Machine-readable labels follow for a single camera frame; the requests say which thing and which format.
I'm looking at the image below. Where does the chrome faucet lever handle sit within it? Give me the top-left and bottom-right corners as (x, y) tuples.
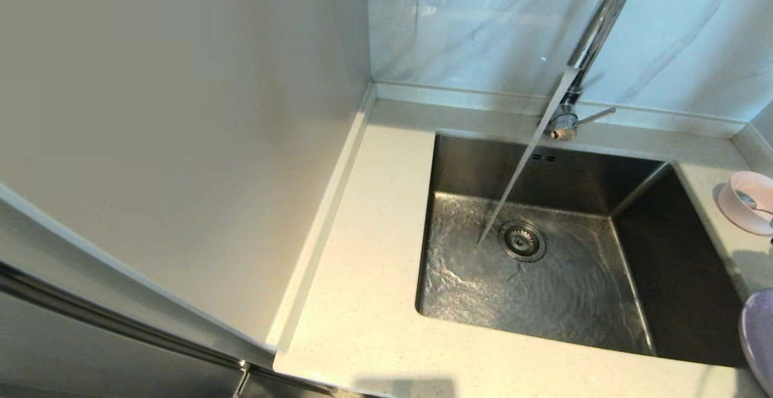
(548, 107), (617, 142)

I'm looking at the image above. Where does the pink bowl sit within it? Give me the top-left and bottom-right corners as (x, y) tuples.
(717, 171), (773, 236)

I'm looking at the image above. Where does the lilac plate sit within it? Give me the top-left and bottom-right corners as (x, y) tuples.
(740, 289), (773, 396)

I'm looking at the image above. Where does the stainless steel sink basin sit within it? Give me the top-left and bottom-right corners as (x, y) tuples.
(415, 132), (749, 370)

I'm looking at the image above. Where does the running water stream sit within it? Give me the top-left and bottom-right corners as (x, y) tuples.
(475, 66), (579, 249)

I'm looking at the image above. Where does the round metal drain strainer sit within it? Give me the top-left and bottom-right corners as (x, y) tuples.
(498, 220), (547, 263)

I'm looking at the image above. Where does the chrome gooseneck faucet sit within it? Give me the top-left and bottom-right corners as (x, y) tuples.
(547, 0), (641, 139)

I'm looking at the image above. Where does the grey cabinet door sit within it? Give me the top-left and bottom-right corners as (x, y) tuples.
(0, 181), (276, 398)

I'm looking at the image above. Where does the metal spoon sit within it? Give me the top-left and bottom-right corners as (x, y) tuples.
(734, 190), (773, 216)

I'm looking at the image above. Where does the steel bar door handle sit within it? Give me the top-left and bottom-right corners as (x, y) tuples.
(0, 259), (249, 373)

